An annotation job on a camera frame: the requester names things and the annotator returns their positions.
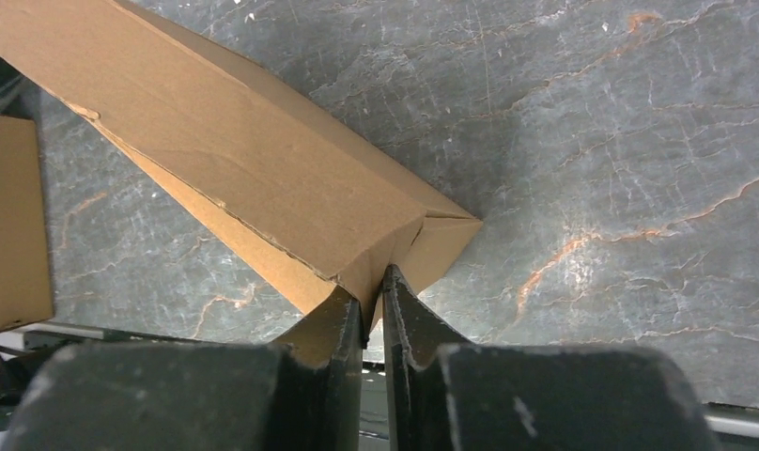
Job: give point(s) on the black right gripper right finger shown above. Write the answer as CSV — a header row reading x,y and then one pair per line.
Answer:
x,y
447,393

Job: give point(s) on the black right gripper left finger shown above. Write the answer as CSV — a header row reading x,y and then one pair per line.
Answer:
x,y
299,392

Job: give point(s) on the brown cardboard box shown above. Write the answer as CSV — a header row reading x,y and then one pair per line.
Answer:
x,y
308,204

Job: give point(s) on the lower stacked cardboard boxes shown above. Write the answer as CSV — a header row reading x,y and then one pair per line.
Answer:
x,y
25,288

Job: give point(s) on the aluminium frame rail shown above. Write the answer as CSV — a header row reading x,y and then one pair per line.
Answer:
x,y
736,427

